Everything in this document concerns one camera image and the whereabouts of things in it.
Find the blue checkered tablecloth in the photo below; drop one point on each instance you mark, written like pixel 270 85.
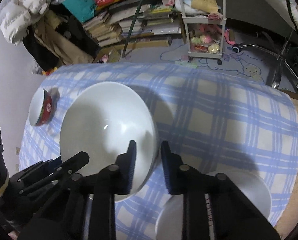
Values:
pixel 214 120

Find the plastic bag of snacks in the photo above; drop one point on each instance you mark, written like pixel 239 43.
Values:
pixel 48 71

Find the plain white bowl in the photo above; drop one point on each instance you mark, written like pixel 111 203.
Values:
pixel 101 130

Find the grey cartoon floor mat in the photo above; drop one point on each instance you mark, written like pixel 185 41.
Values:
pixel 251 55

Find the white cloth bundle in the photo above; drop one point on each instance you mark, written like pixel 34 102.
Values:
pixel 186 6

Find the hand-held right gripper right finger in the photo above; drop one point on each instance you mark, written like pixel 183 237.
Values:
pixel 167 172

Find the beige coat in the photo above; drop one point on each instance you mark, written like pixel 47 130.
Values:
pixel 63 47

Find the pile of magazines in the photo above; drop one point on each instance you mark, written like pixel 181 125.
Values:
pixel 149 17

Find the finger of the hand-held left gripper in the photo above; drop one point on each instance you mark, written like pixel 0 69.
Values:
pixel 73 162
pixel 33 177

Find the stack of books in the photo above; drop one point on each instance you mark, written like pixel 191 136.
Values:
pixel 103 32

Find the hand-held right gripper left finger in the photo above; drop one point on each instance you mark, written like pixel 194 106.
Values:
pixel 131 170

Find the white trolley cart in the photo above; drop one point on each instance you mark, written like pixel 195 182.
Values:
pixel 204 20

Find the black coat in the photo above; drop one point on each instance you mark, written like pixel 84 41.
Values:
pixel 38 55

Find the pink handheld tool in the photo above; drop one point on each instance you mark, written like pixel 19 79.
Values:
pixel 230 37

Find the tan paper package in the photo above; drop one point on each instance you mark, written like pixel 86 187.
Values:
pixel 204 1

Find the wooden shelf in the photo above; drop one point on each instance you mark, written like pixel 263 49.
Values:
pixel 149 43

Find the white cherry print plate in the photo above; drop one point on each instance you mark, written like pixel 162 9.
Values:
pixel 256 192

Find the teal shopping bag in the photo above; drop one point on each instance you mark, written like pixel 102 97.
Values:
pixel 81 2

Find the pink cloth roll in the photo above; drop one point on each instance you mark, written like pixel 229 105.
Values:
pixel 214 16

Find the black tripod pole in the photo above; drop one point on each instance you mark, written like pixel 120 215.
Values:
pixel 132 25

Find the white puffer jacket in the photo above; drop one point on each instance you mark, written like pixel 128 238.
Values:
pixel 18 17

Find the red and blue patterned bowl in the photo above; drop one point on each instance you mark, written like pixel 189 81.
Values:
pixel 37 105

